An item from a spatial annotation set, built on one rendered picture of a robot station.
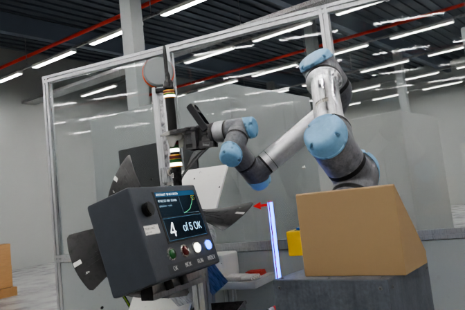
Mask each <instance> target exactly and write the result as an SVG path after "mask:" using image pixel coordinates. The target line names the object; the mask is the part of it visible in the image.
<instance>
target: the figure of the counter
mask: <svg viewBox="0 0 465 310"><path fill-rule="evenodd" d="M163 223H164V225H165V229H166V231H167V236H168V238H169V241H170V242H171V241H177V240H181V239H183V238H182V236H181V232H180V230H179V226H178V224H177V221H176V217H168V218H163Z"/></svg>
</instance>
